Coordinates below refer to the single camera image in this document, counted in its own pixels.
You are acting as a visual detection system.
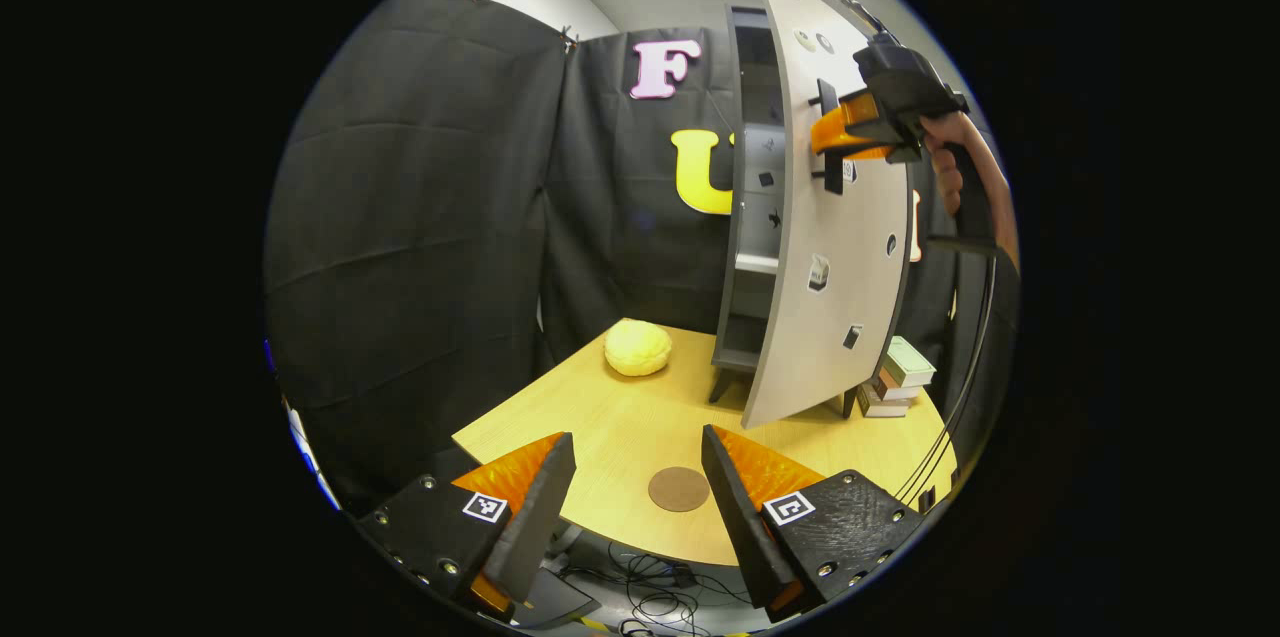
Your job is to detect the brown book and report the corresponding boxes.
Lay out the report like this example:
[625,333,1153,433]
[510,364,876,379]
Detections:
[872,367,926,404]

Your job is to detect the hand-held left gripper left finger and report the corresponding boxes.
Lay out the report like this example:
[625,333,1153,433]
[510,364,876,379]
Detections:
[355,432,579,619]

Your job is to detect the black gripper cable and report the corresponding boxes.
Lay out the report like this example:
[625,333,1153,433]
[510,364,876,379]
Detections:
[893,255,1003,510]

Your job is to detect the black backdrop cloth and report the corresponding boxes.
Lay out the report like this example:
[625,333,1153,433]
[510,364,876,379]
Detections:
[265,0,1013,518]

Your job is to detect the yellow foam ball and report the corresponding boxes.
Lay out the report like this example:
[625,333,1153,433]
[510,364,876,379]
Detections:
[604,318,673,378]

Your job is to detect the green book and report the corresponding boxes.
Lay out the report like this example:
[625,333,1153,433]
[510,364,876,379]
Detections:
[880,335,938,388]

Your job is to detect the tangled black floor cables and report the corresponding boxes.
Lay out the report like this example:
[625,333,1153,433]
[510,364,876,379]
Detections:
[560,542,753,637]

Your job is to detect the black door handle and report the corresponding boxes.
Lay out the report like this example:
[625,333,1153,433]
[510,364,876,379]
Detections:
[808,77,849,196]

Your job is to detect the round brown coaster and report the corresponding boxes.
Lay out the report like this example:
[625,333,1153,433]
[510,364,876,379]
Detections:
[648,466,711,514]

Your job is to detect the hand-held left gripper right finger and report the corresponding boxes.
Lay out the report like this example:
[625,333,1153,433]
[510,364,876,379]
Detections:
[700,424,926,624]

